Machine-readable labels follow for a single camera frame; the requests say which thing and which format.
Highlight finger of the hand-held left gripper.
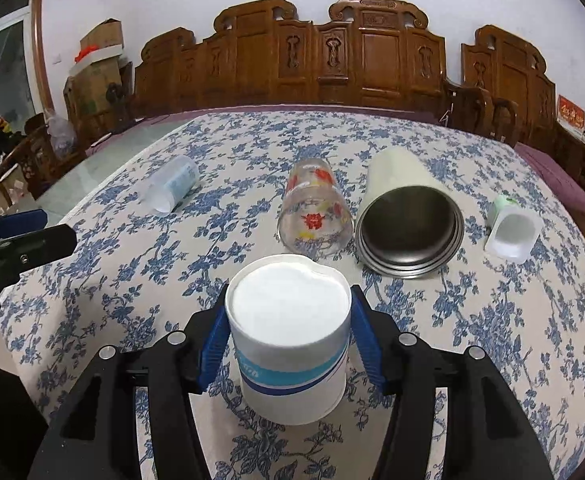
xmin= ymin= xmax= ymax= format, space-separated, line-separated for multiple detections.
xmin=0 ymin=209 xmax=49 ymax=235
xmin=0 ymin=224 xmax=78 ymax=275

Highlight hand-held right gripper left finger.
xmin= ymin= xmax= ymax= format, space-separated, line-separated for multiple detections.
xmin=26 ymin=305 xmax=230 ymax=480

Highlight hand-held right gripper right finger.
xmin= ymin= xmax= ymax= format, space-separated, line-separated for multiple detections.
xmin=349 ymin=285 xmax=555 ymax=480

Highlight white paper cup blue stripe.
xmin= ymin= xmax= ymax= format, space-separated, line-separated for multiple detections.
xmin=225 ymin=255 xmax=351 ymax=426

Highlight clear glass cup red flowers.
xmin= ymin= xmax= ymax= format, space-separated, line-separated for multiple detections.
xmin=277 ymin=157 xmax=354 ymax=261

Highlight clear plastic measuring cup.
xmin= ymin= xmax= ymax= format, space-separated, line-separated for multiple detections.
xmin=145 ymin=155 xmax=200 ymax=218

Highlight cream steel tumbler cup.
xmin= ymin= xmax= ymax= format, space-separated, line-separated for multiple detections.
xmin=355 ymin=146 xmax=465 ymax=278

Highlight small white plastic yogurt cup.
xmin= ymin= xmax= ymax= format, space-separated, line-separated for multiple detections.
xmin=485 ymin=195 xmax=543 ymax=264

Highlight wooden chair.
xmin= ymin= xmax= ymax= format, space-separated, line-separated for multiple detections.
xmin=0 ymin=114 xmax=89 ymax=202

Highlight blue floral tablecloth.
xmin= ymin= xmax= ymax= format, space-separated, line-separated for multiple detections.
xmin=0 ymin=105 xmax=585 ymax=480

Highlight clear plastic bag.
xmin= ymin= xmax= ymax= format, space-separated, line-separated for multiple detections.
xmin=45 ymin=107 xmax=79 ymax=159

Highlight large cardboard box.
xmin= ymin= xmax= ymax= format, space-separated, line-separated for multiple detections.
xmin=62 ymin=56 xmax=134 ymax=132

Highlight small cardboard box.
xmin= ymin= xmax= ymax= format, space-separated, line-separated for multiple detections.
xmin=75 ymin=19 xmax=124 ymax=64

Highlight purple seat cushion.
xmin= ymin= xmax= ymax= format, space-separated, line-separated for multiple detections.
xmin=515 ymin=142 xmax=585 ymax=213

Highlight carved wooden bench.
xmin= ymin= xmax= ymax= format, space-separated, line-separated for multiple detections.
xmin=131 ymin=0 xmax=449 ymax=122

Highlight carved wooden armchair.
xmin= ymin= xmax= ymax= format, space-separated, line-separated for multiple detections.
xmin=445 ymin=24 xmax=585 ymax=211

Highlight red sign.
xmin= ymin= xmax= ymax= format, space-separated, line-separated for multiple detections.
xmin=557 ymin=94 xmax=585 ymax=134

